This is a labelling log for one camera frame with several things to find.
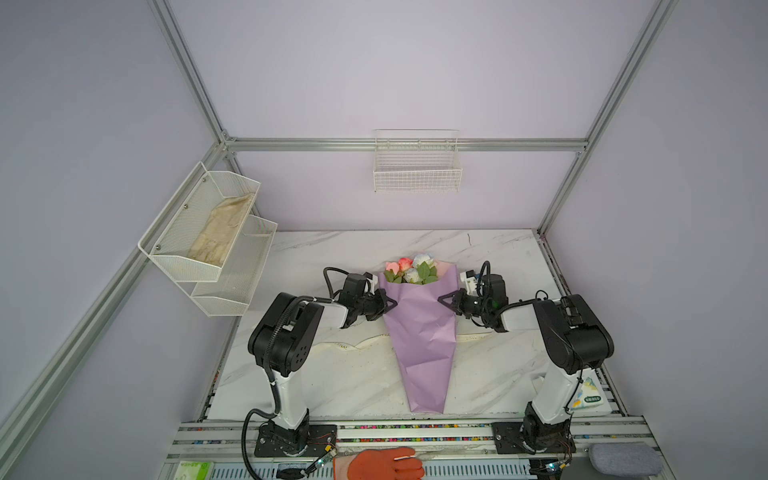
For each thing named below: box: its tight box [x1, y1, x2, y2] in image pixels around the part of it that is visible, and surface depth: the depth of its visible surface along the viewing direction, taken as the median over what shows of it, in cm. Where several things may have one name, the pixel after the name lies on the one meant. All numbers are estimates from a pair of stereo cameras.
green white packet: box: [173, 461, 214, 480], surface depth 69 cm
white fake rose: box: [412, 253, 434, 269], surface depth 102 cm
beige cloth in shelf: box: [187, 193, 255, 265], surface depth 80 cm
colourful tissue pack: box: [571, 368, 613, 417], surface depth 77 cm
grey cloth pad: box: [589, 442, 662, 476], surface depth 70 cm
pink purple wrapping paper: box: [378, 261, 459, 414], surface depth 90 cm
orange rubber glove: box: [333, 447, 425, 480], surface depth 71 cm
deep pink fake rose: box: [398, 257, 414, 271], surface depth 106 cm
